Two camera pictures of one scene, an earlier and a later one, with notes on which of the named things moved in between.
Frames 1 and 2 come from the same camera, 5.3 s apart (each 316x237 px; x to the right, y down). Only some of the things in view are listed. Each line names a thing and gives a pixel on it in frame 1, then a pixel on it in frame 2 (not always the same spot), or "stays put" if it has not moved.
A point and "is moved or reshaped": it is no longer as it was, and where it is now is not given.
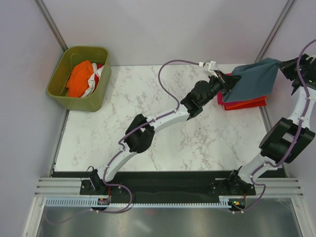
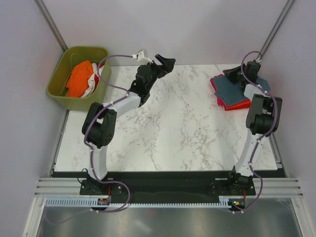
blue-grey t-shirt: x=257 y=80 is moved or reshaped
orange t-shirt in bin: x=77 y=83 stays put
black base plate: x=167 y=187 stays put
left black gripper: x=226 y=82 → x=167 y=68
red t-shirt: x=258 y=102 stays put
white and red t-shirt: x=93 y=80 stays put
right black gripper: x=287 y=68 → x=231 y=73
